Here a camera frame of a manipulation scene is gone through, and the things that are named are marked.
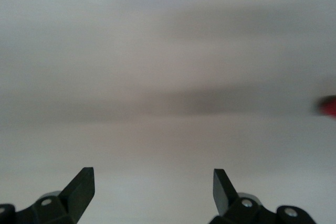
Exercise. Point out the red strawberry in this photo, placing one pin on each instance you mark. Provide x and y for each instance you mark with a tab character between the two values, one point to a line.
328	106

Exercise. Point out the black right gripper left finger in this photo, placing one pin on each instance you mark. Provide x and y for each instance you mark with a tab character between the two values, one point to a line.
78	190

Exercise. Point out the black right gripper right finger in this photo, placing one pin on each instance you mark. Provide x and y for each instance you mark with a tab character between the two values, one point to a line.
223	195

